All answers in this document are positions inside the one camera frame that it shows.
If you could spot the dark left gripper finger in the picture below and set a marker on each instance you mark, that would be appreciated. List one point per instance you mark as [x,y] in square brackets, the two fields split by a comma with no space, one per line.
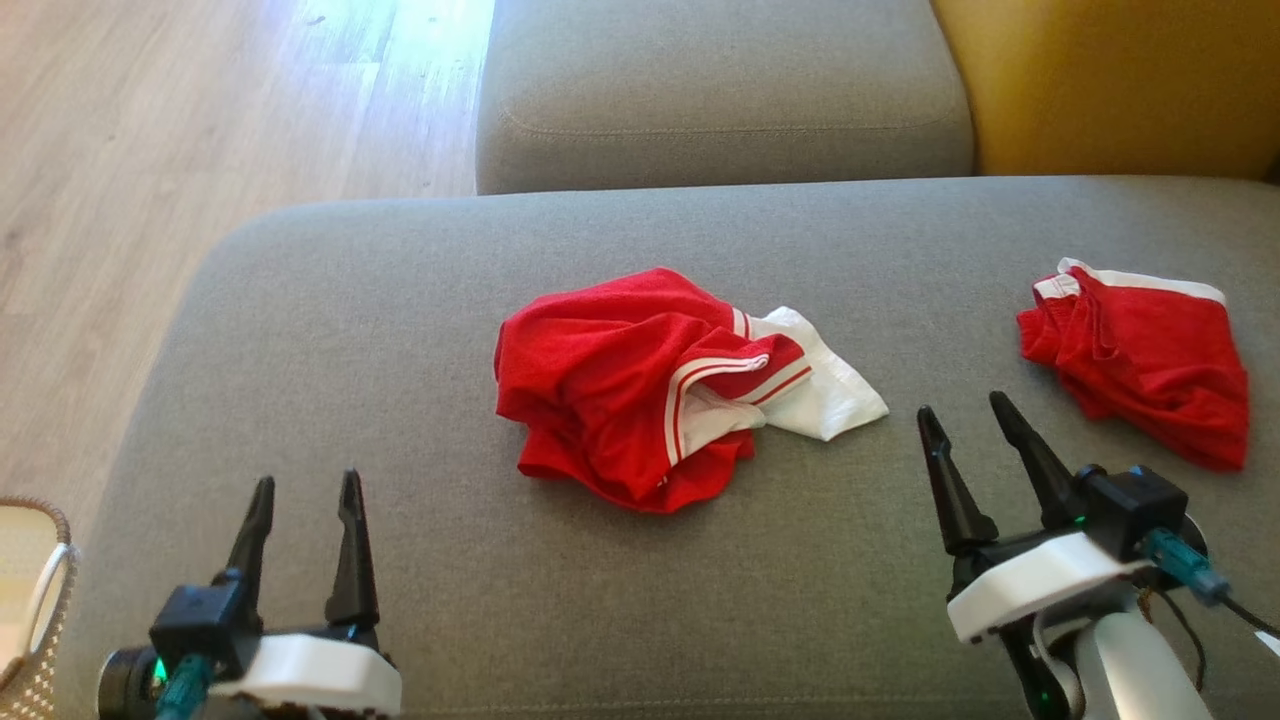
[352,560]
[255,540]

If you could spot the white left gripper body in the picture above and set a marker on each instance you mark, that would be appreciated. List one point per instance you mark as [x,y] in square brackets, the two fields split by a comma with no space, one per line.
[310,670]

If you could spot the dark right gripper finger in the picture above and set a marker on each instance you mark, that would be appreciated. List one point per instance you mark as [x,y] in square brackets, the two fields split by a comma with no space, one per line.
[1040,470]
[955,500]

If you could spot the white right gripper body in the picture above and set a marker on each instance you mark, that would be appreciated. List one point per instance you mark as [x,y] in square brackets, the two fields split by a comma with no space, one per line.
[1040,580]

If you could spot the red shorts with white waistband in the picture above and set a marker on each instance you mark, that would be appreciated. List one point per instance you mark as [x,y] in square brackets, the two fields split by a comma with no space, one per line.
[1150,370]

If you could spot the red garment with white stripes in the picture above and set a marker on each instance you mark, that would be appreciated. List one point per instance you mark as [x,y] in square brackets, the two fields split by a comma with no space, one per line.
[600,380]

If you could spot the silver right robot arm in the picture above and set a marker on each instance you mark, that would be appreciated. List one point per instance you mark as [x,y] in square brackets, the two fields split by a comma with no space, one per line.
[1130,670]

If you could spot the cream perforated laundry basket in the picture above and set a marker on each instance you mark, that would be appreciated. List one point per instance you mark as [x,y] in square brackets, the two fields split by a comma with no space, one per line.
[20,560]

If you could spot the large yellow sofa backrest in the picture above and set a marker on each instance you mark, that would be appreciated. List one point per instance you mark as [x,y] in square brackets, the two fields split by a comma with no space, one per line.
[1120,80]

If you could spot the large grey sofa seat cushion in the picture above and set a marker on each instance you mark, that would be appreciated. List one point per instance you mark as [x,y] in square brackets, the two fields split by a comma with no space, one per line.
[720,90]

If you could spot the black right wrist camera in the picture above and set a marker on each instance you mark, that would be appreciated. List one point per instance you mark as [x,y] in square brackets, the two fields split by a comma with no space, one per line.
[1130,505]

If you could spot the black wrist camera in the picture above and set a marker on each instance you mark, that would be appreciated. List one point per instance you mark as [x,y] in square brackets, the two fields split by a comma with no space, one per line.
[1130,505]
[200,620]

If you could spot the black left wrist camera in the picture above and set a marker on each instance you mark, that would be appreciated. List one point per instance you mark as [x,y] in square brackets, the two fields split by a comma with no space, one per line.
[200,620]

